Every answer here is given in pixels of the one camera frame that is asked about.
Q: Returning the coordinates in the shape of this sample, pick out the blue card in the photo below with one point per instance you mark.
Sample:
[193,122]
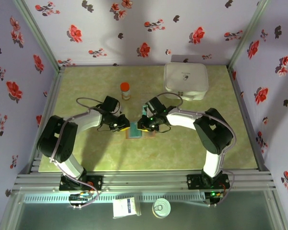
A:
[144,110]

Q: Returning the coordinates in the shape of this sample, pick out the aluminium side rail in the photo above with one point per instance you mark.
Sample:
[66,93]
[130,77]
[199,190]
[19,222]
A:
[54,95]
[247,119]

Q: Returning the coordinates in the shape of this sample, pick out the red-capped spice bottle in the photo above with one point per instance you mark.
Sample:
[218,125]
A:
[125,92]

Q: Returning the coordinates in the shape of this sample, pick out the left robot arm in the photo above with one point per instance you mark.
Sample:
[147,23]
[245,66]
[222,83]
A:
[57,141]

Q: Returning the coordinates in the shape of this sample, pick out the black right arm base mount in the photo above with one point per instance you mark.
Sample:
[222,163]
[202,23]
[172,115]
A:
[194,182]

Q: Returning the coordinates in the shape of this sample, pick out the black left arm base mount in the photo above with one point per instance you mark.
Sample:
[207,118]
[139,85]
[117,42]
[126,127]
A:
[96,183]

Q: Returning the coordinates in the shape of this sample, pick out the white paper box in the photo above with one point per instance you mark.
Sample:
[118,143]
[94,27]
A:
[124,208]

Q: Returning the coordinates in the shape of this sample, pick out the aluminium corner post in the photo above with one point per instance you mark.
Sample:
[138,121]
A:
[41,36]
[246,36]

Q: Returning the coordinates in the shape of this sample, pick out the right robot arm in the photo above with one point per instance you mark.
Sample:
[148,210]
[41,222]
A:
[213,134]

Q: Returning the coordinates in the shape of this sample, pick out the tin can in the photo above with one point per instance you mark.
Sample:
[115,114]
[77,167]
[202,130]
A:
[161,208]

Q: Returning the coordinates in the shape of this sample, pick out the aluminium frame rail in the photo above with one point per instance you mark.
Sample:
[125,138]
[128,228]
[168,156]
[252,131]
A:
[144,182]

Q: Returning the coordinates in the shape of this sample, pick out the small circuit board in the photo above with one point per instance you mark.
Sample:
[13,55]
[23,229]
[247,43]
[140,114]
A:
[79,198]
[213,197]

